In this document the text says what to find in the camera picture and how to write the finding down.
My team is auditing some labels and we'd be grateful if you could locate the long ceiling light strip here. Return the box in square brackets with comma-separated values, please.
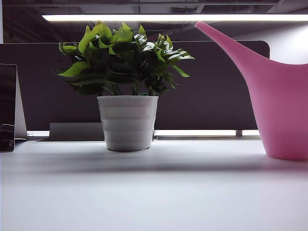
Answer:
[41, 14, 308, 23]

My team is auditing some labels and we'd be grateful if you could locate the pink plastic watering can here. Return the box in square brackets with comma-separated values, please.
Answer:
[194, 21, 308, 161]

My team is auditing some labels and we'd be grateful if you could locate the green leafy plant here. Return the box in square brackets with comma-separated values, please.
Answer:
[51, 21, 195, 97]

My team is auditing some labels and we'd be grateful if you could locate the white screen stand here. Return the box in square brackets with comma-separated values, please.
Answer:
[14, 65, 29, 140]

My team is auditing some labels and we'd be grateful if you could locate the dark grey desk partition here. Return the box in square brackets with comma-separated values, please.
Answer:
[0, 40, 270, 132]

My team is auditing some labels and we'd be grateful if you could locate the black glossy screen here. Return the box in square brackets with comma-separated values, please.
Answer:
[0, 64, 18, 153]

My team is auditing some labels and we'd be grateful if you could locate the white ribbed plant pot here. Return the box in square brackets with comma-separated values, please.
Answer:
[97, 95, 159, 152]

